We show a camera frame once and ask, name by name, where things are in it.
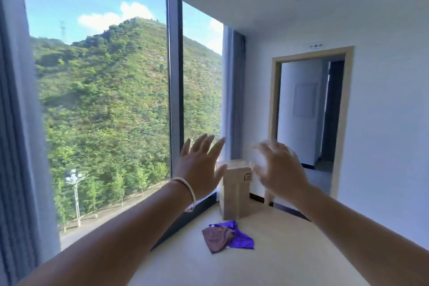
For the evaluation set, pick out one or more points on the beige open doorway frame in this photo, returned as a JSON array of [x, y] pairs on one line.
[[345, 111]]

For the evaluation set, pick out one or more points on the person's right forearm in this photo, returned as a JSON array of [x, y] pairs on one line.
[[362, 242]]

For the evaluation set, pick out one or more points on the blue grey curtain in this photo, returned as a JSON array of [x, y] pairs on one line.
[[238, 94], [13, 161]]

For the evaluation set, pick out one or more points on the dark framed window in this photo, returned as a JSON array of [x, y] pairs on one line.
[[175, 78]]

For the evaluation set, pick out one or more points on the person's right hand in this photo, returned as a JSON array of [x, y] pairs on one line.
[[285, 175]]

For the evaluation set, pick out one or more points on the white wall panel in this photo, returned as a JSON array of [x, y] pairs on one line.
[[304, 99]]

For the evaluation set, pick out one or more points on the brown cardboard box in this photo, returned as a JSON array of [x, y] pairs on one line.
[[234, 195]]

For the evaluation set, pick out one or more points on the white wall sign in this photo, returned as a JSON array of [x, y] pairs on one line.
[[314, 46]]

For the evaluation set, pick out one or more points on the purple towel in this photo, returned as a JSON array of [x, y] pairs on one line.
[[243, 240]]

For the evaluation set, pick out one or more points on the person's left forearm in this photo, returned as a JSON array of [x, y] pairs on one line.
[[110, 245]]

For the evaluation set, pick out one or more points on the brown towel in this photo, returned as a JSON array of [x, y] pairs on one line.
[[216, 239]]

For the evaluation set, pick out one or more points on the white sheer curtain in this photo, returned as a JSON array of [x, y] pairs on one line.
[[227, 94], [37, 128]]

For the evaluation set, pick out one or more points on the person's left hand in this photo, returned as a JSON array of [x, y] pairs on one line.
[[201, 172]]

